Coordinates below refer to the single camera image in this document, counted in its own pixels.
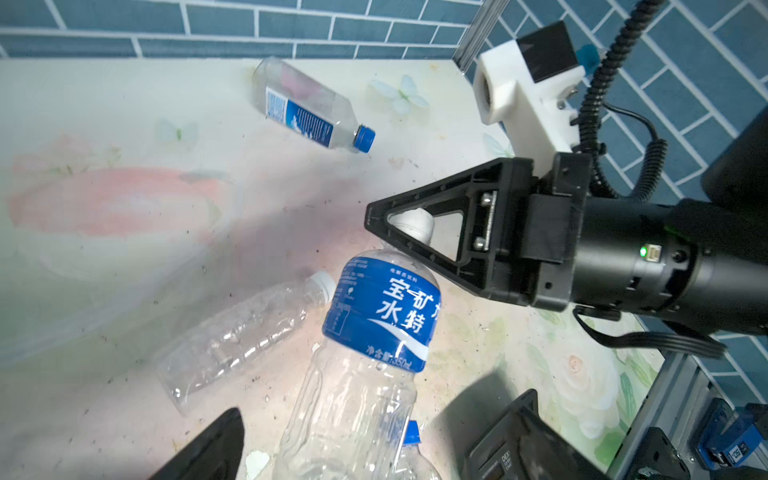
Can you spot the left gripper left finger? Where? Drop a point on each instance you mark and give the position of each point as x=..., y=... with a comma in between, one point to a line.
x=215, y=453

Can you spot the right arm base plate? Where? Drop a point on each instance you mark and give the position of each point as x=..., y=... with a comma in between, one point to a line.
x=657, y=458

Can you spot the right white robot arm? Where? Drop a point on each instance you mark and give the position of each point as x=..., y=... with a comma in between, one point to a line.
x=728, y=288

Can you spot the aluminium rail frame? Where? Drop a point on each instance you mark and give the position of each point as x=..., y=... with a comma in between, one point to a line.
x=675, y=403

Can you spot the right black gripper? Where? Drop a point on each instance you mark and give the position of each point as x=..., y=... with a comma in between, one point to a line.
x=606, y=254

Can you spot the clear bottle blue cap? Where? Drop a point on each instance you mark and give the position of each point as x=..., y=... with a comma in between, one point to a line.
x=289, y=97

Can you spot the black desk calculator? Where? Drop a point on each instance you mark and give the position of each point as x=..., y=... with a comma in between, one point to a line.
x=492, y=456

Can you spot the blue-label water bottle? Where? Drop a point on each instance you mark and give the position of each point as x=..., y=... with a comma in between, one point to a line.
x=352, y=413

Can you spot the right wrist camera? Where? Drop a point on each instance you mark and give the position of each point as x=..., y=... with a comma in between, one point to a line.
x=524, y=85

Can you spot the blue black utility tool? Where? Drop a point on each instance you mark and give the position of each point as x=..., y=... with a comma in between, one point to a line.
x=726, y=437

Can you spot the clear bottle white cap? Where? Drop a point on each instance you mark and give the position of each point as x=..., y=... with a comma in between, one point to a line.
x=236, y=337

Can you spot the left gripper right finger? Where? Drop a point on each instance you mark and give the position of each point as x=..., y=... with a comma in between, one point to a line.
x=541, y=453

